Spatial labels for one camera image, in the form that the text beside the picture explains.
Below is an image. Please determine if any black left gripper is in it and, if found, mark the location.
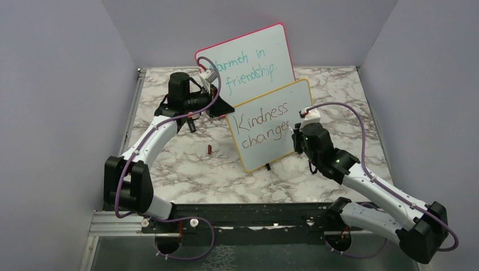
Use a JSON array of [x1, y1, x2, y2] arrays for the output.
[[184, 84, 235, 118]]

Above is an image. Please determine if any black orange highlighter marker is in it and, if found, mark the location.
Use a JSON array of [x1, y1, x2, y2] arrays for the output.
[[187, 119, 197, 133]]

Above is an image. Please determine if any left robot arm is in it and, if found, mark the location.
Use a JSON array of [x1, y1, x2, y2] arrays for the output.
[[103, 69, 234, 232]]

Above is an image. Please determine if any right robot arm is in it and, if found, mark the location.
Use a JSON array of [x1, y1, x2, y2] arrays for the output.
[[292, 123, 448, 264]]

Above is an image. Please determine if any yellow framed whiteboard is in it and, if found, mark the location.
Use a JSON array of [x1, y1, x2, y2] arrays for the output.
[[226, 78, 313, 173]]

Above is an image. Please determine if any pink framed whiteboard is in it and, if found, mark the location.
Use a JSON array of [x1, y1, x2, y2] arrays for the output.
[[195, 23, 295, 106]]

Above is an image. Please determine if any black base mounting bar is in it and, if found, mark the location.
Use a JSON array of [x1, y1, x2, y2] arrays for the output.
[[103, 202, 364, 248]]

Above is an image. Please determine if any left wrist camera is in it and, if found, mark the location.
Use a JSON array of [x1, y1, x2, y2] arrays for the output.
[[199, 68, 217, 91]]

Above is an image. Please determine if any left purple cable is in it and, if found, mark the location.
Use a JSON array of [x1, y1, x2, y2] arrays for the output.
[[114, 56, 221, 262]]

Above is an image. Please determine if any aluminium table edge rail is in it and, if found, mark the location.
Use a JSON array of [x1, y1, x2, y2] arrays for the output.
[[107, 67, 147, 201]]

